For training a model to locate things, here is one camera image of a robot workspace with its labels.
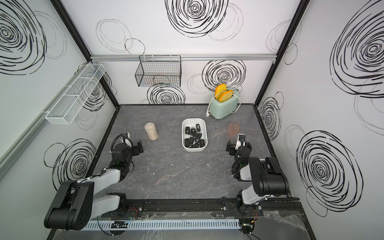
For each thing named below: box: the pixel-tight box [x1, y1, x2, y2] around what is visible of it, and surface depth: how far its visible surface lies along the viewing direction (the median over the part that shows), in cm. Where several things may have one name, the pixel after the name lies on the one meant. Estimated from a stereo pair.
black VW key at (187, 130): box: [185, 126, 191, 135], surface depth 106 cm
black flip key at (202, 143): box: [199, 139, 205, 148], surface depth 98 cm
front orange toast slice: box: [218, 90, 234, 103], surface depth 101 cm
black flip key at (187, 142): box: [184, 138, 190, 147], surface depth 98 cm
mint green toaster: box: [209, 88, 240, 119], surface depth 107 cm
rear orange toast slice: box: [215, 83, 227, 100], surface depth 104 cm
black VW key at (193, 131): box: [190, 127, 197, 137], surface depth 104 cm
